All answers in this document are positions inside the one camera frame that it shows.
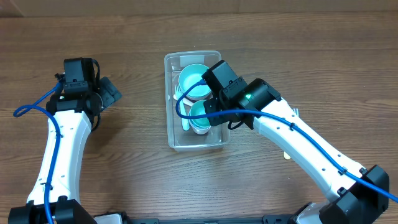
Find green cup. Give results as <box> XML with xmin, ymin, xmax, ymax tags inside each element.
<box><xmin>188</xmin><ymin>100</ymin><xmax>211</xmax><ymax>128</ymax></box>

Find teal bowl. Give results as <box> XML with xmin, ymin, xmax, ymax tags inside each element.
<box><xmin>182</xmin><ymin>91</ymin><xmax>211</xmax><ymax>101</ymax></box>

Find pink cup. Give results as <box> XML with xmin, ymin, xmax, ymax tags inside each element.
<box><xmin>190</xmin><ymin>123</ymin><xmax>211</xmax><ymax>135</ymax></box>

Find light blue fork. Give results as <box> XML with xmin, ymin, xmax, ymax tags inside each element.
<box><xmin>292</xmin><ymin>108</ymin><xmax>300</xmax><ymax>116</ymax></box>
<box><xmin>175</xmin><ymin>84</ymin><xmax>190</xmax><ymax>131</ymax></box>

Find light blue bowl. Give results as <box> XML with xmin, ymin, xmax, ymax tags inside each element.
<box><xmin>178</xmin><ymin>63</ymin><xmax>211</xmax><ymax>93</ymax></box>

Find yellow fork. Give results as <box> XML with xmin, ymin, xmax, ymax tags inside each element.
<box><xmin>284</xmin><ymin>152</ymin><xmax>291</xmax><ymax>160</ymax></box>

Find white plastic spoon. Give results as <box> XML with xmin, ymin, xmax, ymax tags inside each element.
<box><xmin>173</xmin><ymin>94</ymin><xmax>194</xmax><ymax>107</ymax></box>

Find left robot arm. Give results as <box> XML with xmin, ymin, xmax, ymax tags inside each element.
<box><xmin>8</xmin><ymin>58</ymin><xmax>126</xmax><ymax>224</ymax></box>

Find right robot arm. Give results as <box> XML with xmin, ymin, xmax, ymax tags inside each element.
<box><xmin>201</xmin><ymin>60</ymin><xmax>396</xmax><ymax>224</ymax></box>

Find clear plastic container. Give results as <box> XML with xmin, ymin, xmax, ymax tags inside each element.
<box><xmin>164</xmin><ymin>50</ymin><xmax>230</xmax><ymax>152</ymax></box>

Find left blue cable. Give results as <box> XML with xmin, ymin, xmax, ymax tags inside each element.
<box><xmin>12</xmin><ymin>81</ymin><xmax>65</xmax><ymax>224</ymax></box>

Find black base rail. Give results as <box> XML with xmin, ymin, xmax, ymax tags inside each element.
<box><xmin>93</xmin><ymin>211</ymin><xmax>312</xmax><ymax>224</ymax></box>

